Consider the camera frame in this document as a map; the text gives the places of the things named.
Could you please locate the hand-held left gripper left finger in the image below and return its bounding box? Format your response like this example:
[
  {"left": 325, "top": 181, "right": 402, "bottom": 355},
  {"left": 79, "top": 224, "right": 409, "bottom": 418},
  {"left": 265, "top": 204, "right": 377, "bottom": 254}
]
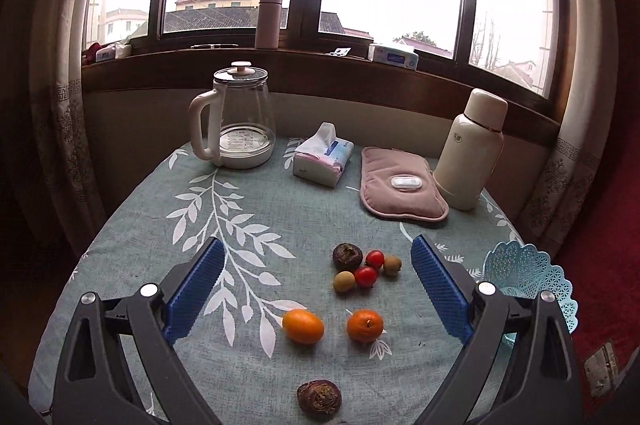
[{"left": 52, "top": 236, "right": 226, "bottom": 425}]

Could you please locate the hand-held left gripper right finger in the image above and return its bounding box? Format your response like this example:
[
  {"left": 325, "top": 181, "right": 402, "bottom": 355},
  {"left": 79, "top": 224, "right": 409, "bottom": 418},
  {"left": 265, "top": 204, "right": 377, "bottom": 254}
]
[{"left": 410, "top": 234, "right": 583, "bottom": 425}]

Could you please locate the light blue plastic basket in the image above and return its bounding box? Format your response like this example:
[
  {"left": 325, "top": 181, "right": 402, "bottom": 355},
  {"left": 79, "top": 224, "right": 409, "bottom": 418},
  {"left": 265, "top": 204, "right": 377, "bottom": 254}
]
[{"left": 482, "top": 241, "right": 578, "bottom": 348}]

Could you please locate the round orange kumquat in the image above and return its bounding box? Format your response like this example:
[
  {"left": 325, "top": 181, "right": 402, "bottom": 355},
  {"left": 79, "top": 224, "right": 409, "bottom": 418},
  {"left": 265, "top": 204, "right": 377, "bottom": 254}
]
[{"left": 346, "top": 309, "right": 385, "bottom": 344}]

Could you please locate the dark brown water chestnut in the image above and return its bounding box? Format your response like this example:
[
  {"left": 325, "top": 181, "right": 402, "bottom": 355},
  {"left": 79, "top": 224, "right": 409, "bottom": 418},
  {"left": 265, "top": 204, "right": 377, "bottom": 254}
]
[
  {"left": 297, "top": 380, "right": 342, "bottom": 418},
  {"left": 332, "top": 243, "right": 366, "bottom": 270}
]

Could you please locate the pink hot water bag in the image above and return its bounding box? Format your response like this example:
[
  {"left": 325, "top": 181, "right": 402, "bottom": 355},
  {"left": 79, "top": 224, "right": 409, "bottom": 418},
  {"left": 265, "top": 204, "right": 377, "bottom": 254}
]
[{"left": 360, "top": 146, "right": 450, "bottom": 222}]

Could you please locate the oval orange kumquat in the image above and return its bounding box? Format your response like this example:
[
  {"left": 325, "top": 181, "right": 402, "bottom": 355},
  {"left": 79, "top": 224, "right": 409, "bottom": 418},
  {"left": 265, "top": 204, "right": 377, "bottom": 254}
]
[{"left": 282, "top": 309, "right": 325, "bottom": 346}]

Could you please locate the grey-green leaf print tablecloth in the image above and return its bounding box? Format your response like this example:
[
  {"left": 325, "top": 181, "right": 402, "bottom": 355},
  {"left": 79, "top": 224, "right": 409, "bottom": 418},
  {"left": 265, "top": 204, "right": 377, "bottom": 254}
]
[{"left": 27, "top": 136, "right": 526, "bottom": 425}]

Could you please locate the cream thermos flask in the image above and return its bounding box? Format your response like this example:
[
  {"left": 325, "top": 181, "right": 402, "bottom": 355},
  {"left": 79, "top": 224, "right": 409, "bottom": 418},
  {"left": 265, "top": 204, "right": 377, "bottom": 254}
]
[{"left": 433, "top": 88, "right": 509, "bottom": 211}]

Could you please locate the red cloth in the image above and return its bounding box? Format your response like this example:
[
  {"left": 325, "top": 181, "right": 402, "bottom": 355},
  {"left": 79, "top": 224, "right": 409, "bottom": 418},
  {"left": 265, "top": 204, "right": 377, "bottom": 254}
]
[{"left": 555, "top": 185, "right": 640, "bottom": 416}]

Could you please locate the patterned sheer curtain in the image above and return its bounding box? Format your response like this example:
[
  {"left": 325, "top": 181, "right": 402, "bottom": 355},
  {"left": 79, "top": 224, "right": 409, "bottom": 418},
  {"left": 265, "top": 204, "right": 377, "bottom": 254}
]
[
  {"left": 27, "top": 0, "right": 126, "bottom": 251},
  {"left": 520, "top": 0, "right": 623, "bottom": 256}
]

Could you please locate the soft tissue pack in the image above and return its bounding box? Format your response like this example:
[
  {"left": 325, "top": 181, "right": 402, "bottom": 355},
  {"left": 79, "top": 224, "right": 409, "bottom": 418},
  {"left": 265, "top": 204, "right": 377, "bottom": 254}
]
[{"left": 292, "top": 122, "right": 355, "bottom": 188}]

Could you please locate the metal hinge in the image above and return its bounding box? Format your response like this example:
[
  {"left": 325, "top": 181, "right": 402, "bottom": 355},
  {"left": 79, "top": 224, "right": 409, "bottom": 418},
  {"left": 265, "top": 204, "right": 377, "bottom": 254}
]
[{"left": 585, "top": 342, "right": 618, "bottom": 398}]

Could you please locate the white and blue tissue box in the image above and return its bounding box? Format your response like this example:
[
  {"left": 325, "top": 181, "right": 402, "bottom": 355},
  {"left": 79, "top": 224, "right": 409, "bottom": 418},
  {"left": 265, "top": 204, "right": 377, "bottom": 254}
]
[{"left": 367, "top": 44, "right": 420, "bottom": 71}]

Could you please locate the white packet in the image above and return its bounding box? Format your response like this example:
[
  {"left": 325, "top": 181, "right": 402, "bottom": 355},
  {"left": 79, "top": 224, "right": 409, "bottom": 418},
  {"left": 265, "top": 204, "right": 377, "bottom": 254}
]
[{"left": 95, "top": 45, "right": 132, "bottom": 62}]

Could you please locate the pink tumbler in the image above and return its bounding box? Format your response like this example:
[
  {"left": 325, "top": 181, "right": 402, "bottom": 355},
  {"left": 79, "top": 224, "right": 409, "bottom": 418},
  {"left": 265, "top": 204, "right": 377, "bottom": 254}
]
[{"left": 255, "top": 0, "right": 284, "bottom": 50}]

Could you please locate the glass kettle with white handle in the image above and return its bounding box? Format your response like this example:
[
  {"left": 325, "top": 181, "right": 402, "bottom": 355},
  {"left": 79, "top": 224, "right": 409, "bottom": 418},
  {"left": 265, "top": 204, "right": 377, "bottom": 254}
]
[{"left": 188, "top": 61, "right": 277, "bottom": 170}]

